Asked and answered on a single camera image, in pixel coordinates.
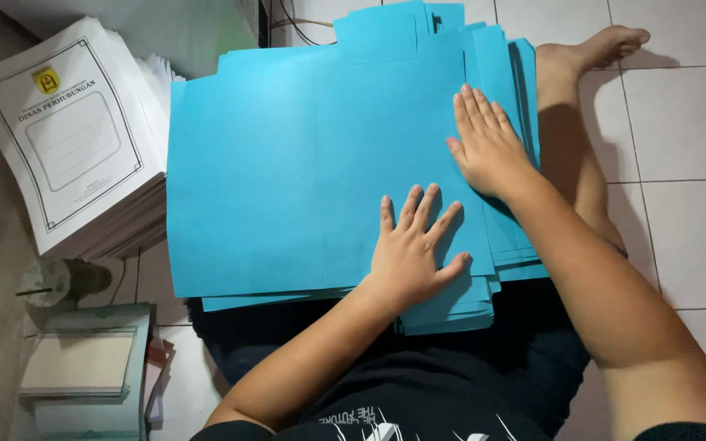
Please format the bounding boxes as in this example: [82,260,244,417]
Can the person's left hand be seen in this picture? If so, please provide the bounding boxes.
[359,183,473,317]

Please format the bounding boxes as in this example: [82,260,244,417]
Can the person's right hand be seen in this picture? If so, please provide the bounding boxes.
[446,84,541,200]

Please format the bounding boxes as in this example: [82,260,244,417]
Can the single blue paper folder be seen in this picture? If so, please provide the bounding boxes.
[166,46,496,300]

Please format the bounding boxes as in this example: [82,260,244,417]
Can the person's right leg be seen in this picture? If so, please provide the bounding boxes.
[534,25,652,259]

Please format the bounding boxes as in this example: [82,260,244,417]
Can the stack of blue folders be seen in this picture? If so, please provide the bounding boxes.
[200,0,550,336]

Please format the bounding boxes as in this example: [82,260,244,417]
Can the person's black printed shirt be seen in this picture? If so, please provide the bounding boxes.
[190,340,706,441]

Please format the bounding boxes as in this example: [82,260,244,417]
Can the person's dark shorts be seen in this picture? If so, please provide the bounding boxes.
[186,277,594,390]

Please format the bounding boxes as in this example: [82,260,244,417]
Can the pile of books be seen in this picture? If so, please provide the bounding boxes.
[143,336,177,431]

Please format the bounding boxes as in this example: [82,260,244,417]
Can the clear plastic cup with straw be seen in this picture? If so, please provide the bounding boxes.
[15,257,114,309]

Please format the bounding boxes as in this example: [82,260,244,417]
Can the spiral notebook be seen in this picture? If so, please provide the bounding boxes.
[18,330,139,400]

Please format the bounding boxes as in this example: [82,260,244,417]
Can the stack of white printed sheets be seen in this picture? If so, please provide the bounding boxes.
[0,16,186,262]

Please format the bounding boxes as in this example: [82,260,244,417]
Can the black cables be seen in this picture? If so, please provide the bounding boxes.
[270,0,337,47]

